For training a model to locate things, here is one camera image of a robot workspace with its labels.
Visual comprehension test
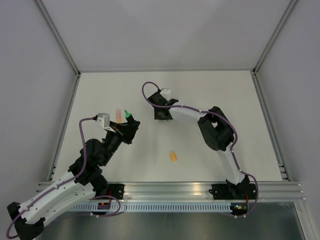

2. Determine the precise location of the aluminium frame post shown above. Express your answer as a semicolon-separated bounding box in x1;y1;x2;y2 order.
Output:
33;0;81;78
251;0;300;75

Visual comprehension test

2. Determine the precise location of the dark green highlighter pen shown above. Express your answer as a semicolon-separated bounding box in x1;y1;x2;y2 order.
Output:
124;110;135;124

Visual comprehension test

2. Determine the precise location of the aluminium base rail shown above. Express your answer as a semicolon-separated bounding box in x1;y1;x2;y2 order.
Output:
37;181;307;201

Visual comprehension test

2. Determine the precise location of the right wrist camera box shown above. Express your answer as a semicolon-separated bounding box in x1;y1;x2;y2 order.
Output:
160;88;171;101

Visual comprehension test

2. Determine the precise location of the white slotted cable duct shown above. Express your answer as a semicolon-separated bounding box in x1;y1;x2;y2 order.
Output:
67;201;232;214

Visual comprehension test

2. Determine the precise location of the orange pen cap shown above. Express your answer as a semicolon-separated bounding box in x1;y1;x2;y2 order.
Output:
170;151;177;162

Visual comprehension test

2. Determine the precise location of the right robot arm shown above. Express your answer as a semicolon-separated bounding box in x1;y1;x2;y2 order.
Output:
146;90;258;200

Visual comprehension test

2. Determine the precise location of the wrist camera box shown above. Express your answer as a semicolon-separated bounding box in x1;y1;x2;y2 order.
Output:
94;113;115;132
160;88;171;101

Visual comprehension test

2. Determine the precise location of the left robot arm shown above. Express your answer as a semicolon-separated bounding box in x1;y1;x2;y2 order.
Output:
6;113;141;240

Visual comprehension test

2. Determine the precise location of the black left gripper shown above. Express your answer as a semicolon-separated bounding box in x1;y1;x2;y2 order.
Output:
101;120;141;166

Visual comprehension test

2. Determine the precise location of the orange highlighter pen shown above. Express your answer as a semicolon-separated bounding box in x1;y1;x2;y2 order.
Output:
115;109;122;124

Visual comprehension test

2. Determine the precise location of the left aluminium frame post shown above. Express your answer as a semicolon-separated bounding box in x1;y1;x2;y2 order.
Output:
33;0;81;78

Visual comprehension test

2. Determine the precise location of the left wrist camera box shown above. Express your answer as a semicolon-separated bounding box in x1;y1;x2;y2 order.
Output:
94;113;115;132

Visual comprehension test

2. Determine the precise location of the right aluminium frame post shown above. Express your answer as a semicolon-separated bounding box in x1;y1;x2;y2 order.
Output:
251;0;300;75

